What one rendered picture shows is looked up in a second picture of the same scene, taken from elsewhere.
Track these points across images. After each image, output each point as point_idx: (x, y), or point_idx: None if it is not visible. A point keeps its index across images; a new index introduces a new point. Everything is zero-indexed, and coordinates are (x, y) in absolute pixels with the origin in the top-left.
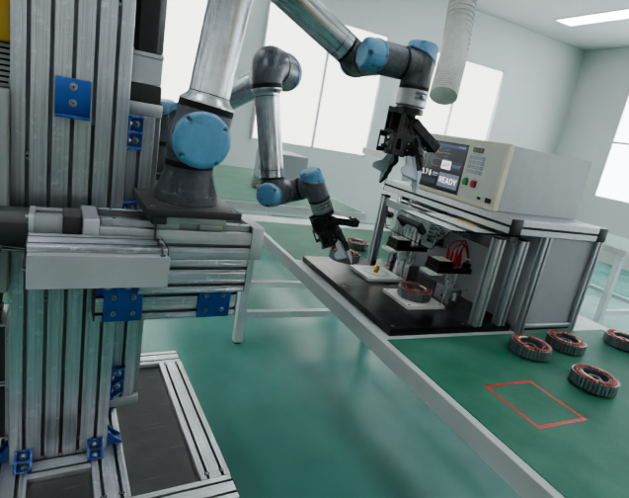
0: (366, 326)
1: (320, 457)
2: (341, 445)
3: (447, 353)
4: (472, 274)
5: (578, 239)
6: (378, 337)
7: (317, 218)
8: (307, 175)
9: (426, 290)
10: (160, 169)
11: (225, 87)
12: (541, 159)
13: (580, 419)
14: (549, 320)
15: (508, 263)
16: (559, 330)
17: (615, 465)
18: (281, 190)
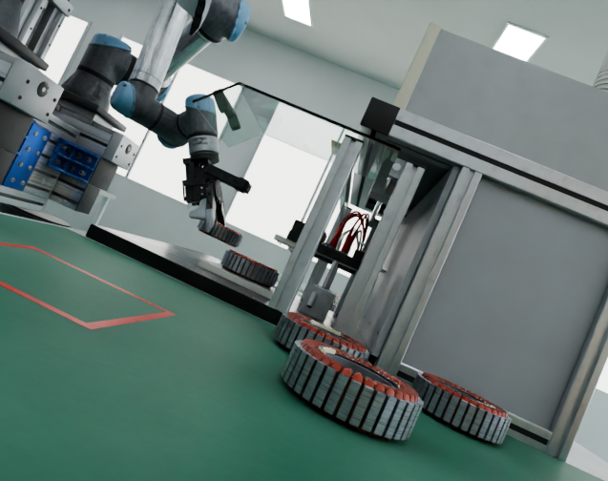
0: (85, 231)
1: None
2: None
3: (119, 262)
4: (383, 292)
5: (560, 203)
6: (63, 226)
7: (188, 159)
8: (188, 96)
9: (257, 261)
10: (77, 93)
11: None
12: (505, 67)
13: (68, 315)
14: (486, 396)
15: (412, 243)
16: (469, 390)
17: None
18: (139, 95)
